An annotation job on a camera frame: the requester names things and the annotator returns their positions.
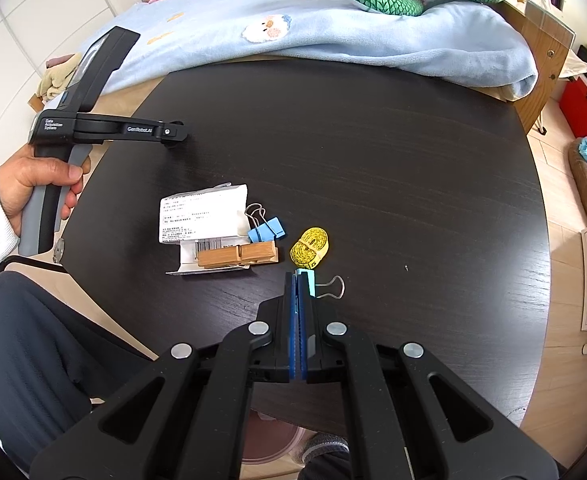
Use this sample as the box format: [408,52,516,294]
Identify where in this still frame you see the white wardrobe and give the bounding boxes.
[0,0,124,176]

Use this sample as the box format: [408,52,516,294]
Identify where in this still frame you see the person's left hand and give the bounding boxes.
[0,152,92,237]

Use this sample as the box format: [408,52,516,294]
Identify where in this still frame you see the pink trash bin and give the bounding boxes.
[243,410,307,463]

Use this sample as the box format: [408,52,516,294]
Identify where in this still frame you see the wooden clothespin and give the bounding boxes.
[196,241,279,268]

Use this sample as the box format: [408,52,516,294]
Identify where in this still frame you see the person's left leg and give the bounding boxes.
[0,270,174,471]

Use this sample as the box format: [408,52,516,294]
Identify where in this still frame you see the white barcode card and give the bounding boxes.
[166,237,254,277]

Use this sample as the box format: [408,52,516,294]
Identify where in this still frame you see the yellow tape measure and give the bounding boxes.
[291,227,330,268]

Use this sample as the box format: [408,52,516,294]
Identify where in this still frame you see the person's right shoe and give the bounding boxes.
[301,432,351,466]

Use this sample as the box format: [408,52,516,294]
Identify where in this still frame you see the wooden bed frame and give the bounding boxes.
[28,0,574,136]

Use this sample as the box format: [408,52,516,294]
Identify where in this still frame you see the folded beige clothes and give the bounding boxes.
[36,52,84,103]

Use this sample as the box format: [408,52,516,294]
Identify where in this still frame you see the red cooler box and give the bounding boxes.
[558,79,587,158]

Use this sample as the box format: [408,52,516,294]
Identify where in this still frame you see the white labelled packet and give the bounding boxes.
[160,183,249,246]

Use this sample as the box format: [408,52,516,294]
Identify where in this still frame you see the light blue binder clip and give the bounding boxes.
[296,269,347,301]

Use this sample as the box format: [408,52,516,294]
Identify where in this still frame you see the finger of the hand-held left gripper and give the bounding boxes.
[154,119,192,145]

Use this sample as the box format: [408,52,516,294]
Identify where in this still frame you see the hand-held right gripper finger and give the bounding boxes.
[28,271,299,480]
[298,275,559,480]

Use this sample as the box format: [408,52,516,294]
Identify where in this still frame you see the light blue blanket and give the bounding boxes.
[70,0,539,103]

